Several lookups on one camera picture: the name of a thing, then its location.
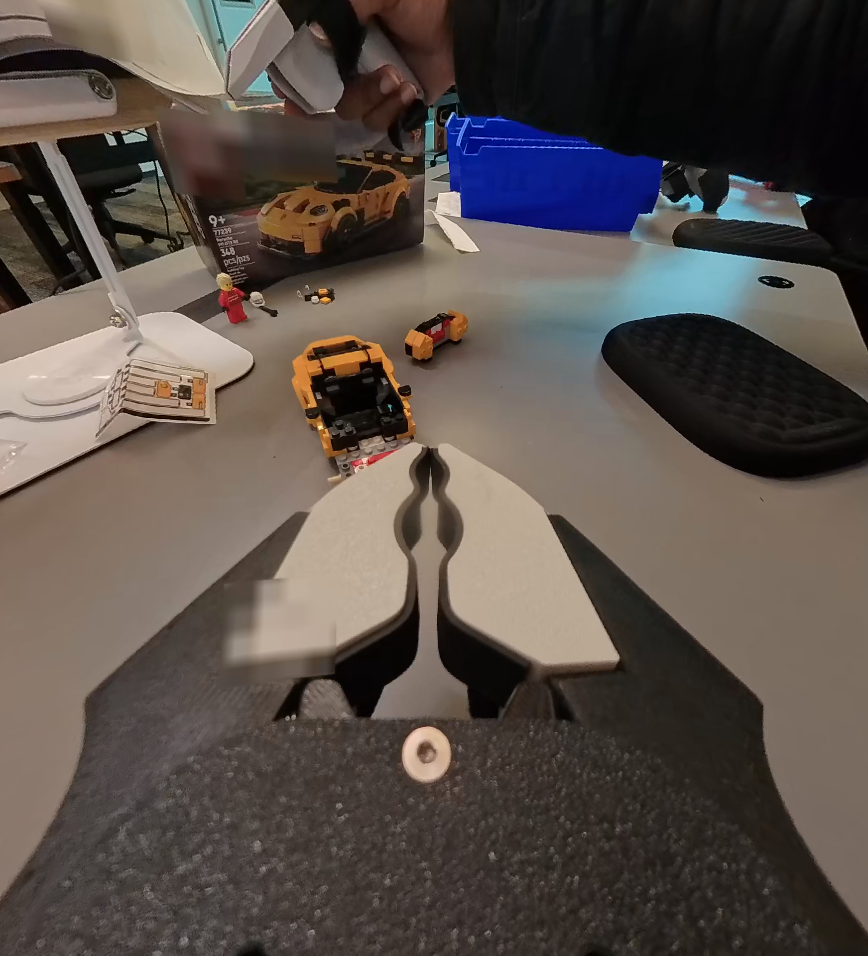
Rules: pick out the small orange black lego assembly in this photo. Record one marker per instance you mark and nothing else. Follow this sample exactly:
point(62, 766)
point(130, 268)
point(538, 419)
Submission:
point(318, 295)

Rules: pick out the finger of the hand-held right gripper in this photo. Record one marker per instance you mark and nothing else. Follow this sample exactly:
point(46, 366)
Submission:
point(262, 37)

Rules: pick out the sticker sheet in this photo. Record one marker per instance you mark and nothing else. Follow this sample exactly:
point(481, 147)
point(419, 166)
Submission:
point(157, 392)

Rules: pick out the white instruction booklet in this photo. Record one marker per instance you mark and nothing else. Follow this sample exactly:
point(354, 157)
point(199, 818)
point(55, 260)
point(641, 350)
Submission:
point(105, 30)

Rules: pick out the orange lego car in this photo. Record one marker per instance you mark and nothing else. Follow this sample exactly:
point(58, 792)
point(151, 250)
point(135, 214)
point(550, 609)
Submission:
point(344, 358)

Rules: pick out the white book stand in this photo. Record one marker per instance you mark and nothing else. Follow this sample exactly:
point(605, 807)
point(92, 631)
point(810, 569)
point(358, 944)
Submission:
point(172, 343)

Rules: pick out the black swivel chair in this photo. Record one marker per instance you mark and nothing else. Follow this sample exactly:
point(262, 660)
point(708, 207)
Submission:
point(112, 179)

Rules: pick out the blue plastic bin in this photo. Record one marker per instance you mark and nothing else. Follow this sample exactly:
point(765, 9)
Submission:
point(553, 187)

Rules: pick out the red lego minifigure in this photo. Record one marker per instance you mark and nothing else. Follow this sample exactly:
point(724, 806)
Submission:
point(232, 299)

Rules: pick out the black lego set box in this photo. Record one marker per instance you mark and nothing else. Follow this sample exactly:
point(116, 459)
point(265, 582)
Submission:
point(314, 216)

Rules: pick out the white paper scrap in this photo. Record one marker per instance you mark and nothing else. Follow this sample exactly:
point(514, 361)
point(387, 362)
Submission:
point(456, 231)

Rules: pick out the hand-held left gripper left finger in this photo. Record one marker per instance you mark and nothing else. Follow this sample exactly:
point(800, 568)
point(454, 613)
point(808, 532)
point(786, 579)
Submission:
point(359, 538)

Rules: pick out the person's right hand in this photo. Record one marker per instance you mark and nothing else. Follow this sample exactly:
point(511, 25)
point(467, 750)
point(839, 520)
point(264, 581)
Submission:
point(419, 30)

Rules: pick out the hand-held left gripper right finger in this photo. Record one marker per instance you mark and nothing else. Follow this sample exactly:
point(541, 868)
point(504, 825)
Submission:
point(516, 567)

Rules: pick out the black red orange lego subassembly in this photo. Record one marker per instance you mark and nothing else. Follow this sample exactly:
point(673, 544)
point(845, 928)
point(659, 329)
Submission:
point(434, 336)

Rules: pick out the small black lego wrench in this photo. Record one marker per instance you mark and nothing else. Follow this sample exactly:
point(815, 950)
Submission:
point(262, 302)

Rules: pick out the black chair armrest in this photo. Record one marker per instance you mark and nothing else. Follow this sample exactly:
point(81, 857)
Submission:
point(755, 240)

